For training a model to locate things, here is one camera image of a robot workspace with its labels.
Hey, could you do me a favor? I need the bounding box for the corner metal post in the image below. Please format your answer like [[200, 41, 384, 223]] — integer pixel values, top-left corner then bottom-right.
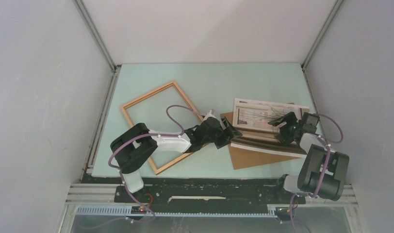
[[73, 0, 120, 174], [301, 0, 345, 112]]

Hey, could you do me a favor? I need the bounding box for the left corner metal post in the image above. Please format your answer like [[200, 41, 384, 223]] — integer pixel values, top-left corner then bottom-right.
[[73, 0, 120, 174]]

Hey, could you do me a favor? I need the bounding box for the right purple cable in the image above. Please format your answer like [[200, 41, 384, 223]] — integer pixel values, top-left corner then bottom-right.
[[288, 113, 344, 232]]

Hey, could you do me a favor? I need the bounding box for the right corner metal post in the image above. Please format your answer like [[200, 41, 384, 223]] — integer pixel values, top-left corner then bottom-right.
[[301, 0, 345, 112]]

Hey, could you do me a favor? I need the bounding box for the printed photo sheet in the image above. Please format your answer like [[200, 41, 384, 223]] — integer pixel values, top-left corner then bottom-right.
[[230, 98, 310, 158]]

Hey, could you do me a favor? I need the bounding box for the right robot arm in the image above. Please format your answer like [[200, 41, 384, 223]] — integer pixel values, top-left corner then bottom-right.
[[268, 112, 349, 203]]

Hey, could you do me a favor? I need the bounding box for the brown cardboard backing board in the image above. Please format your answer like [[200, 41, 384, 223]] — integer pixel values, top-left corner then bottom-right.
[[221, 111, 300, 169]]

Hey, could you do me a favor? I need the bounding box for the wooden picture frame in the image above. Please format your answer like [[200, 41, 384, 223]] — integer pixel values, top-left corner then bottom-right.
[[120, 81, 203, 175]]

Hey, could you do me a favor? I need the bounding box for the small green circuit board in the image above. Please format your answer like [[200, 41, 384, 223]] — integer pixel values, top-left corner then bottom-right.
[[131, 206, 148, 215]]

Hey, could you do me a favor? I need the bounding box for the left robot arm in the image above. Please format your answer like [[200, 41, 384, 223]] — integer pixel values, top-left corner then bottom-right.
[[110, 116, 242, 202]]

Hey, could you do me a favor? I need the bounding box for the aluminium rail frame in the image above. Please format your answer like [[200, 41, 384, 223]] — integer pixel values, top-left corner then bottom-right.
[[58, 178, 363, 233]]

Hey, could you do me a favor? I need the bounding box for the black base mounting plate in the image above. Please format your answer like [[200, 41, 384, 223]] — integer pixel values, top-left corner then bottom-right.
[[114, 177, 305, 216]]

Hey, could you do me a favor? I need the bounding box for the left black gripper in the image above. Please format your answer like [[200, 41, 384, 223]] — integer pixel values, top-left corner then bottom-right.
[[202, 116, 242, 149]]

